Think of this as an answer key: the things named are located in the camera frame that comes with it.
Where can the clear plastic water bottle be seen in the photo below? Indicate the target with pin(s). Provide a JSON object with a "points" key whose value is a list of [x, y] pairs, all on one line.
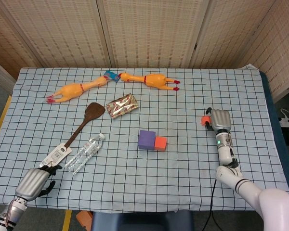
{"points": [[84, 154]]}

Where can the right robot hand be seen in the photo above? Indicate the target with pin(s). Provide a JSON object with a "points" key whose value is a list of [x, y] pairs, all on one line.
{"points": [[221, 119]]}

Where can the yellow rubber chicken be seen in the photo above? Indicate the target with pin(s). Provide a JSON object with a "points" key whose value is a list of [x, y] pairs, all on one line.
{"points": [[154, 80]]}

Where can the large orange foam cube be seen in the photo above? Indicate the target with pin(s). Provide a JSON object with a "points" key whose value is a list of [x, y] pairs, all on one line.
{"points": [[161, 143]]}

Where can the dark wooden spatula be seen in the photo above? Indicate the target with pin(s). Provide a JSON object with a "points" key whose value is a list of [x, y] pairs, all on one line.
{"points": [[95, 111]]}

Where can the rubber chicken in clear bag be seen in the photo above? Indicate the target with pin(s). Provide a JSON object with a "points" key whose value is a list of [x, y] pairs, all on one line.
{"points": [[69, 91]]}

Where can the small orange foam cube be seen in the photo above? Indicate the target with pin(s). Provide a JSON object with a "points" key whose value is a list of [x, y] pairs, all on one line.
{"points": [[204, 120]]}

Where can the gold foil snack packet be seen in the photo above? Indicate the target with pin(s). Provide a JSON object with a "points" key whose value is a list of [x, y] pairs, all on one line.
{"points": [[121, 106]]}

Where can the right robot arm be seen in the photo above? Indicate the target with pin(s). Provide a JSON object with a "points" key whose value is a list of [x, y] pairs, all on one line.
{"points": [[225, 151]]}

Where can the blue checkered tablecloth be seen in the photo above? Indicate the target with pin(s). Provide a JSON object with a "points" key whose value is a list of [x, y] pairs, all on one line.
{"points": [[183, 173]]}

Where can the white paper spatula label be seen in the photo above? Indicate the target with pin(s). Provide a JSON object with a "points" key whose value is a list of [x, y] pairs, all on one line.
{"points": [[55, 154]]}

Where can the orange block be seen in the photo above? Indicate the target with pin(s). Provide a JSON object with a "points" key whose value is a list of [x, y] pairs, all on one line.
{"points": [[84, 220]]}

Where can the woven folding screen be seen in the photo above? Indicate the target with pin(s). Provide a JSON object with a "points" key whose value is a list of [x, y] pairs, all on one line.
{"points": [[147, 31]]}

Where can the blue packaging header card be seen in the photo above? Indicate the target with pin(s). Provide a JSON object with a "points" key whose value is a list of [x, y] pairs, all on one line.
{"points": [[112, 75]]}

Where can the large purple foam cube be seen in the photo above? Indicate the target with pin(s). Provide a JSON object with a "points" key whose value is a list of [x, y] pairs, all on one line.
{"points": [[146, 140]]}

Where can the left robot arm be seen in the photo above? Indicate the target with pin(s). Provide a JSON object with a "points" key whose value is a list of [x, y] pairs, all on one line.
{"points": [[12, 211]]}

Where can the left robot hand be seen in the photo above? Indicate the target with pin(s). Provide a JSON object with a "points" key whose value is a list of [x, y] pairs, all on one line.
{"points": [[32, 183]]}

